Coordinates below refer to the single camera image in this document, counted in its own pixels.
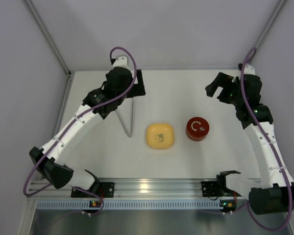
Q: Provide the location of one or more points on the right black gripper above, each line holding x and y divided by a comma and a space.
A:
225, 88

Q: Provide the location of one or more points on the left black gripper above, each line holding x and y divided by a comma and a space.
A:
138, 83

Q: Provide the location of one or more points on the metal tongs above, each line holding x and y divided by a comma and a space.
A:
125, 113

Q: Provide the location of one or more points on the red round lid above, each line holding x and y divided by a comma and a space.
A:
197, 126

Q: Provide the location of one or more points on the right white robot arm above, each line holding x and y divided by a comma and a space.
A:
275, 192

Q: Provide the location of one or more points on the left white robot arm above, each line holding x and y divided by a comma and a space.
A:
51, 158

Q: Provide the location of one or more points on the round metal lunch box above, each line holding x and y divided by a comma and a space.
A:
196, 138

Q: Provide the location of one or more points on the yellow food container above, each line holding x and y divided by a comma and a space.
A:
160, 135

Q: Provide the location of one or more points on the left aluminium frame post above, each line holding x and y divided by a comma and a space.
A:
29, 5

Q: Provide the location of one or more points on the aluminium frame post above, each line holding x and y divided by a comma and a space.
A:
29, 5
264, 32

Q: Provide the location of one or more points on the right aluminium frame post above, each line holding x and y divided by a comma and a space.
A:
264, 32

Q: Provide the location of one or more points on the aluminium mounting rail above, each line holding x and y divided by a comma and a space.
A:
136, 189

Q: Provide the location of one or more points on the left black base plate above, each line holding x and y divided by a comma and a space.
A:
101, 189

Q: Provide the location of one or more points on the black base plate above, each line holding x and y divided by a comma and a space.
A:
210, 189
101, 189

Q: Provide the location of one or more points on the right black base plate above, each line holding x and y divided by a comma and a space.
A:
210, 189

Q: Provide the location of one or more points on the slotted cable duct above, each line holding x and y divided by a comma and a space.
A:
192, 204

